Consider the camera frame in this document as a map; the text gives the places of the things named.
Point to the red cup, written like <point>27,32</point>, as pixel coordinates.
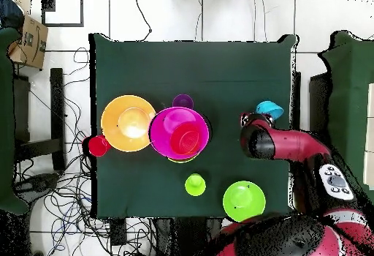
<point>98,146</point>

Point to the cardboard box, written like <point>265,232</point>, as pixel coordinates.
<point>29,42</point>

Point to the green bowl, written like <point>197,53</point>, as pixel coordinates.
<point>244,202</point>
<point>178,161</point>

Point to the green cloth covered table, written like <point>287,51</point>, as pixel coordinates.
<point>347,92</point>
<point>5,106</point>

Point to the black cabinet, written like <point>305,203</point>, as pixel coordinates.
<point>318,112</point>

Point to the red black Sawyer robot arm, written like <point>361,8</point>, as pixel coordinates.
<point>292,146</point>

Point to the green cup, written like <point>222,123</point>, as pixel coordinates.
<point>195,185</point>

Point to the grey pedestal leg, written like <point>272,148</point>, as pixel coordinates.
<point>38,183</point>

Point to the small red-orange bowl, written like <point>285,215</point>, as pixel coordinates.
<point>187,142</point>

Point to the large pink bowl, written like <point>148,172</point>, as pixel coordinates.
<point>163,139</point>

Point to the small blue bowl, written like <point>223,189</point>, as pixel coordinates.
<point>270,109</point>

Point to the black metal stand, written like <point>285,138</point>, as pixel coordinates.
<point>57,106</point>

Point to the dark blue bag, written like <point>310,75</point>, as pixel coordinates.
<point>8,13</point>

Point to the dark green tablecloth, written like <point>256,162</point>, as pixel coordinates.
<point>190,63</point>

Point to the large orange bowl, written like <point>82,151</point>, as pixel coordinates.
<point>122,124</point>

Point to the purple cup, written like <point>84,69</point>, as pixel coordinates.
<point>182,101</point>

